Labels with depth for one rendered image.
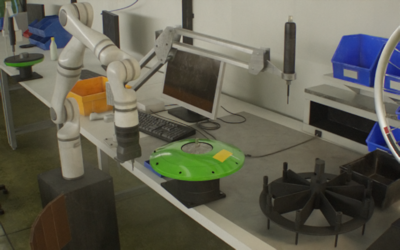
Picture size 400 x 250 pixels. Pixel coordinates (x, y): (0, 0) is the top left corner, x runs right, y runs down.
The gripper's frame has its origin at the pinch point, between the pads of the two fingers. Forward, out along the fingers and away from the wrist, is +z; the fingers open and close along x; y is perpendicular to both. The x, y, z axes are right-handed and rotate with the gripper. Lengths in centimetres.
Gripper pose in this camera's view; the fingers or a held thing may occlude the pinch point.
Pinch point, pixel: (126, 172)
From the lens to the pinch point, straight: 154.8
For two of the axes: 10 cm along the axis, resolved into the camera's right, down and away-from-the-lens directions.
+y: 6.8, 2.4, -6.9
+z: 0.1, 9.4, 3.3
